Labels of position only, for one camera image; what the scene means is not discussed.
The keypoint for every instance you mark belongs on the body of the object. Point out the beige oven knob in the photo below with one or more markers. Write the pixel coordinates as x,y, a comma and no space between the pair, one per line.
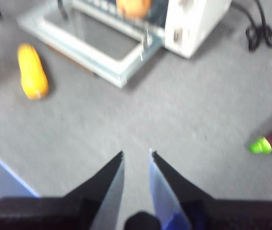
185,2
177,36

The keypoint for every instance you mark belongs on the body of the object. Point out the yellow toy corn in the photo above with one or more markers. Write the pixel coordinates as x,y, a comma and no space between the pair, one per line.
31,72

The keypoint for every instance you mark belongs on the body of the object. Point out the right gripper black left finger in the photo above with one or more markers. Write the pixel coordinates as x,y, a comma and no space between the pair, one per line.
107,187

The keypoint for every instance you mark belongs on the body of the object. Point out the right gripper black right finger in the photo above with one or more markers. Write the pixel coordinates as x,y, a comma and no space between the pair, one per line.
172,184

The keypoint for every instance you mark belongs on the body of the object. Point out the brown potato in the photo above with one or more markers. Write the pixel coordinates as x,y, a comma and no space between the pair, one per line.
133,8

